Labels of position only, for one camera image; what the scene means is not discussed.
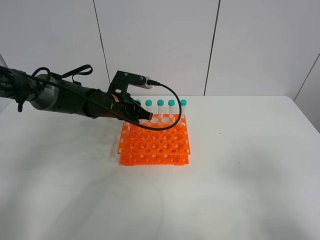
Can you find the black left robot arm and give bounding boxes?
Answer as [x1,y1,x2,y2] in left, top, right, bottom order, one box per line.
[0,64,153,123]

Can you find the black left camera cable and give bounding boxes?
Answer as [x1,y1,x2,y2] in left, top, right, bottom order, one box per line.
[0,64,182,131]

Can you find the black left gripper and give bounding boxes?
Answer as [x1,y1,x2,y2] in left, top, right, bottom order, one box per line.
[99,92,153,123]

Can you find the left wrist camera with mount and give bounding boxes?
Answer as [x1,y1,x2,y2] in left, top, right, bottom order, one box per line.
[107,70,152,96]

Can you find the orange test tube rack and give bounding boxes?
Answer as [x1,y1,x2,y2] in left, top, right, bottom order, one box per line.
[117,116,191,166]

